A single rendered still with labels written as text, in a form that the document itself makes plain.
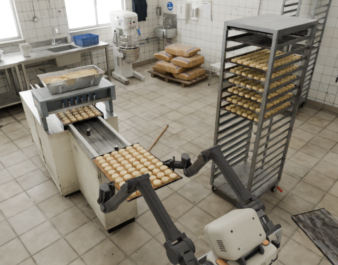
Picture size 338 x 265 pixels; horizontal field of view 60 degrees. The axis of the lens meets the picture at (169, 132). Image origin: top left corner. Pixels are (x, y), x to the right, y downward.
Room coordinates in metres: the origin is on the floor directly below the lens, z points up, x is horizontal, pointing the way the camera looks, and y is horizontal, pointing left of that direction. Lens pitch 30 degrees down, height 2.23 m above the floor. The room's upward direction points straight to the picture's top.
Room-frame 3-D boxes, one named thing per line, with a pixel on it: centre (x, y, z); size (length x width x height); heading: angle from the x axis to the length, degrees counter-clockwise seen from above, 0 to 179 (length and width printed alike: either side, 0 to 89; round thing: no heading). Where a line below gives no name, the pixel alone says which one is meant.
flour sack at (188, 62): (6.13, -0.41, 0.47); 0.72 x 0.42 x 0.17; 140
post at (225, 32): (2.51, -0.47, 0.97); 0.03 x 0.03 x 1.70; 42
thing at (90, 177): (2.28, 0.64, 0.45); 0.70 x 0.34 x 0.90; 35
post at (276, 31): (2.18, -0.77, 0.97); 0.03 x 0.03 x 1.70; 42
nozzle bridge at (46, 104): (2.70, 0.93, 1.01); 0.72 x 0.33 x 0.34; 125
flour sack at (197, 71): (6.14, -0.45, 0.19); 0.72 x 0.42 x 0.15; 139
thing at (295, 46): (4.74, -2.04, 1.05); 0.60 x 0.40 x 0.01; 137
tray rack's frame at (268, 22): (2.55, -0.85, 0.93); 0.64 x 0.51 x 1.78; 132
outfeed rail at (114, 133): (2.87, 0.87, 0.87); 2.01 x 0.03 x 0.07; 35
